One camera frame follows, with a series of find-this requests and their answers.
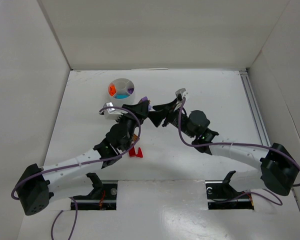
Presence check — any purple brown lego assembly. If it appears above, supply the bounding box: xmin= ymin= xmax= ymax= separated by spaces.
xmin=138 ymin=96 xmax=152 ymax=111

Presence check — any purple oval lego plate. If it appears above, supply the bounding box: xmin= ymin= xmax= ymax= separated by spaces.
xmin=127 ymin=87 xmax=135 ymax=95

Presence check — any long teal lego brick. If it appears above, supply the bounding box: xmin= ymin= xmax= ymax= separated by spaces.
xmin=115 ymin=94 xmax=129 ymax=100

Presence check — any orange lego brick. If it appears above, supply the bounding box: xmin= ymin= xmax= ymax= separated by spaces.
xmin=108 ymin=84 xmax=117 ymax=97

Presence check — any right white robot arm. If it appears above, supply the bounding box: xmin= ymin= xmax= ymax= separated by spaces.
xmin=148 ymin=99 xmax=300 ymax=196

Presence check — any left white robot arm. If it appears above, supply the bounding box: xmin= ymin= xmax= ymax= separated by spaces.
xmin=11 ymin=100 xmax=149 ymax=216

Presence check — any brown flat lego plate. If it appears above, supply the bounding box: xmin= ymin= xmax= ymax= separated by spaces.
xmin=132 ymin=134 xmax=138 ymax=143

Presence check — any red rectangular lego brick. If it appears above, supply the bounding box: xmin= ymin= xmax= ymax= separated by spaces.
xmin=128 ymin=147 xmax=137 ymax=158

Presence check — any white round divided container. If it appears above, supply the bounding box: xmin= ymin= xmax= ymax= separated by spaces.
xmin=107 ymin=78 xmax=136 ymax=107

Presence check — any red sloped lego piece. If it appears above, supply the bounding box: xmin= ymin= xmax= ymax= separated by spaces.
xmin=136 ymin=147 xmax=144 ymax=158

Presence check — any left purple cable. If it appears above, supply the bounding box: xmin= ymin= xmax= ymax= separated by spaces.
xmin=10 ymin=106 xmax=142 ymax=240

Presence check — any purple cable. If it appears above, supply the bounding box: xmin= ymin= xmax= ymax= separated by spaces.
xmin=177 ymin=96 xmax=300 ymax=206
xmin=10 ymin=106 xmax=142 ymax=240

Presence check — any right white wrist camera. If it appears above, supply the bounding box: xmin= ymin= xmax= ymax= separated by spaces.
xmin=175 ymin=88 xmax=189 ymax=104

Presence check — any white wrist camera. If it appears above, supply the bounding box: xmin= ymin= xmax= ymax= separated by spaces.
xmin=99 ymin=102 xmax=127 ymax=121
xmin=175 ymin=88 xmax=189 ymax=104

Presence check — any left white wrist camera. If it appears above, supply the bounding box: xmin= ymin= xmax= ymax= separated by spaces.
xmin=99 ymin=102 xmax=127 ymax=121

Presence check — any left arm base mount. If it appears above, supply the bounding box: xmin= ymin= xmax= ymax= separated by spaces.
xmin=73 ymin=173 xmax=118 ymax=211

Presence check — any aluminium rail right side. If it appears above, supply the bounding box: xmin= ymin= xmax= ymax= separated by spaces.
xmin=239 ymin=70 xmax=271 ymax=147

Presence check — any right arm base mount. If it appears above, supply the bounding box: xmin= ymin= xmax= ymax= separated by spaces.
xmin=205 ymin=171 xmax=254 ymax=210

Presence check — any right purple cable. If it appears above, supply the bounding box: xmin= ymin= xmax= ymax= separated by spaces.
xmin=177 ymin=96 xmax=300 ymax=206

